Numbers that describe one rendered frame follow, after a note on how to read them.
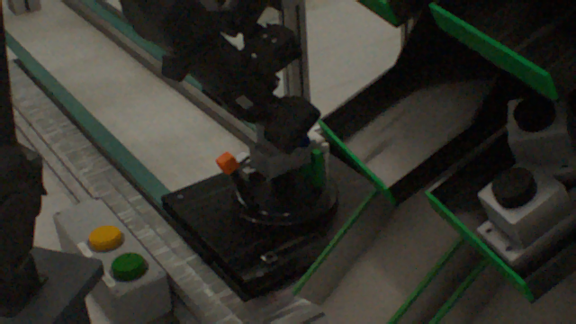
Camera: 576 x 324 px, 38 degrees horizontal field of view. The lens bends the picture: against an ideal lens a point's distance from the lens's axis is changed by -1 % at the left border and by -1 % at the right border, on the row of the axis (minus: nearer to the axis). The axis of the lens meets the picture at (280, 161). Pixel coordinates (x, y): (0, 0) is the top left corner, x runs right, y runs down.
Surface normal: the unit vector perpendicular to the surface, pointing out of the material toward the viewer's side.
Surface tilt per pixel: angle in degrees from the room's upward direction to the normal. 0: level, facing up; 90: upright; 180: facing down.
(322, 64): 0
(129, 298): 90
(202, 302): 0
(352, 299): 45
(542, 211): 90
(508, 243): 25
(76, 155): 0
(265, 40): 20
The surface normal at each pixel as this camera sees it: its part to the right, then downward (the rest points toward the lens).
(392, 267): -0.70, -0.41
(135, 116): -0.07, -0.84
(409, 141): -0.45, -0.65
